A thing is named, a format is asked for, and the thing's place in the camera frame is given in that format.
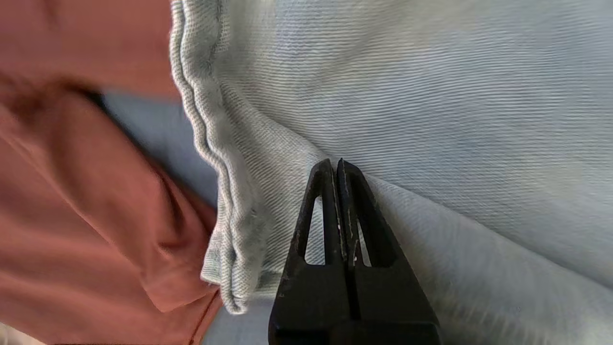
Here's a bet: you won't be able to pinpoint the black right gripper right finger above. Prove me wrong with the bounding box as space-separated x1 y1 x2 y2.
337 158 442 345

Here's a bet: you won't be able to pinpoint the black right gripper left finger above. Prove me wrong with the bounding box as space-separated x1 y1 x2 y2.
268 158 354 345

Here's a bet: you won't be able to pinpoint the light blue denim shorts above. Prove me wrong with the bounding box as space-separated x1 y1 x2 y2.
170 0 613 345

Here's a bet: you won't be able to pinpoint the rust brown drawstring shorts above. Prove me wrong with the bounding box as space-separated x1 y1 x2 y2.
0 0 226 345

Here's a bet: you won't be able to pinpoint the bed with blue sheet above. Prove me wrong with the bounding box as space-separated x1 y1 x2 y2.
93 91 276 345

